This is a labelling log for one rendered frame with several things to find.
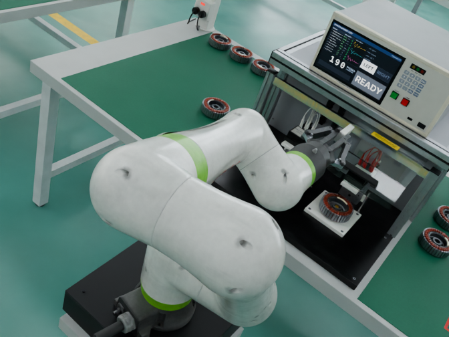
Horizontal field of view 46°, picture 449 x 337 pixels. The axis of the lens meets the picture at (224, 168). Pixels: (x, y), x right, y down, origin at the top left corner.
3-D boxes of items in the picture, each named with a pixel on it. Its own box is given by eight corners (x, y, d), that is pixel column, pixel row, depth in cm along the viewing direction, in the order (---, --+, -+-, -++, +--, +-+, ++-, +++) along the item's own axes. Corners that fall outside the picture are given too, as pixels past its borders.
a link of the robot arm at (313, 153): (325, 168, 113) (294, 140, 114) (297, 201, 120) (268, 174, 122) (337, 158, 117) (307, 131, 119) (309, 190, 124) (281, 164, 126)
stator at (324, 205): (339, 229, 169) (345, 220, 167) (312, 207, 173) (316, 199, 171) (355, 214, 177) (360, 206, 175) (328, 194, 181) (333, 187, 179)
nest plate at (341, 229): (341, 237, 168) (343, 235, 167) (303, 210, 173) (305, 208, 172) (360, 216, 179) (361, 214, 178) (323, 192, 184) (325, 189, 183)
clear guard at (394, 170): (388, 210, 145) (399, 195, 142) (317, 163, 153) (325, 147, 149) (424, 167, 169) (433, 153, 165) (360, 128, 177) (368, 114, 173)
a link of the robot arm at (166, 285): (186, 329, 112) (205, 274, 100) (126, 291, 115) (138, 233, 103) (216, 290, 121) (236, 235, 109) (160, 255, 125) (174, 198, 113)
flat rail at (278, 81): (428, 181, 162) (433, 174, 160) (268, 81, 182) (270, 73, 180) (429, 180, 163) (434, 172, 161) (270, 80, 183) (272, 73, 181)
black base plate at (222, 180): (353, 291, 154) (357, 285, 153) (191, 170, 175) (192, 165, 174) (405, 220, 189) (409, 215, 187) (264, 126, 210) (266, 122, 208)
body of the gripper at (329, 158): (286, 159, 125) (305, 146, 131) (313, 183, 123) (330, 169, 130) (303, 138, 120) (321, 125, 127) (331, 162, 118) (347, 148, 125)
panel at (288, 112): (411, 217, 187) (457, 153, 169) (264, 120, 209) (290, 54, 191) (412, 216, 188) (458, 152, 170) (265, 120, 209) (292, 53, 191)
